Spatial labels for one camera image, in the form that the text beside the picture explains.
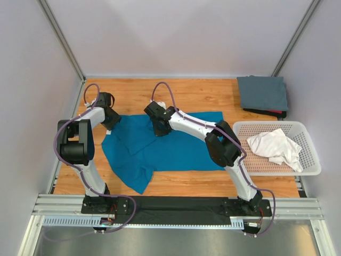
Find blue t-shirt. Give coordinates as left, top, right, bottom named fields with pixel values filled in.
left=102, top=115, right=222, bottom=194

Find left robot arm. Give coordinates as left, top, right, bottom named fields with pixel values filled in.
left=54, top=92, right=121, bottom=214

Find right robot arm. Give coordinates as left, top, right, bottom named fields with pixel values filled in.
left=144, top=101, right=263, bottom=215

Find folded grey t-shirt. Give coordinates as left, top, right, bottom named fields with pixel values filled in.
left=237, top=76, right=289, bottom=111

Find white plastic basket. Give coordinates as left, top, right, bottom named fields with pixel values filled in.
left=232, top=120, right=322, bottom=177

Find white t-shirt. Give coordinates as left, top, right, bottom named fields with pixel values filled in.
left=247, top=129, right=303, bottom=173

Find folded dark red t-shirt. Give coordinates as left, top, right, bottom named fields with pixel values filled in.
left=243, top=108, right=287, bottom=119

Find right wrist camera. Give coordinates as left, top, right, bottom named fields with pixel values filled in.
left=157, top=101, right=167, bottom=109

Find left frame post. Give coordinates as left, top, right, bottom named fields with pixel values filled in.
left=37, top=0, right=86, bottom=82

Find frame post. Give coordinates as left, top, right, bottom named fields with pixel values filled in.
left=37, top=0, right=86, bottom=82
left=271, top=0, right=323, bottom=77

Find right frame post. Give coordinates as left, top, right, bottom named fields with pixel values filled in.
left=271, top=0, right=323, bottom=77

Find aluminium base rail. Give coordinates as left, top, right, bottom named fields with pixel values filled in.
left=19, top=194, right=335, bottom=255

